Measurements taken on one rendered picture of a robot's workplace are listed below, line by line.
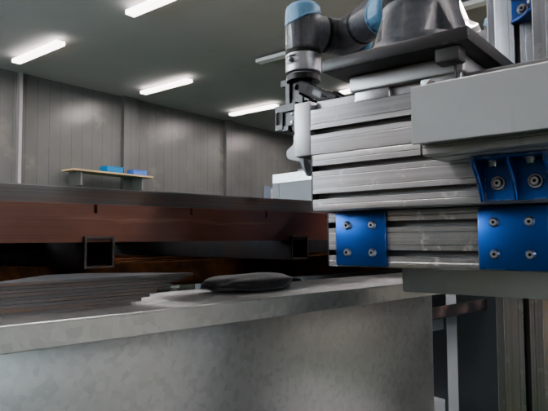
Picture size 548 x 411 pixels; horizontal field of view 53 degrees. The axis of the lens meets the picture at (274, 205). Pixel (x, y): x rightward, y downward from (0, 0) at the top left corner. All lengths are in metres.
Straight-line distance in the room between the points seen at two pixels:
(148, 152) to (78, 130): 1.49
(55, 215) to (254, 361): 0.44
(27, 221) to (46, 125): 8.99
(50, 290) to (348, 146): 0.47
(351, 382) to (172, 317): 0.62
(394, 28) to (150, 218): 0.49
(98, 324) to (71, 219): 0.24
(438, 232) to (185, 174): 10.77
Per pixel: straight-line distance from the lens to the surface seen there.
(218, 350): 1.01
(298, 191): 2.33
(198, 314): 0.77
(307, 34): 1.19
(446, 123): 0.67
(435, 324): 1.73
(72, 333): 0.69
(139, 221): 0.95
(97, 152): 10.29
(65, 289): 0.76
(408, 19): 0.86
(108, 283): 0.78
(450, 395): 1.82
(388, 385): 1.39
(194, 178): 11.68
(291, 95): 1.20
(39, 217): 0.88
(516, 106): 0.64
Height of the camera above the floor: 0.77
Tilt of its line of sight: 3 degrees up
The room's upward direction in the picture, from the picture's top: straight up
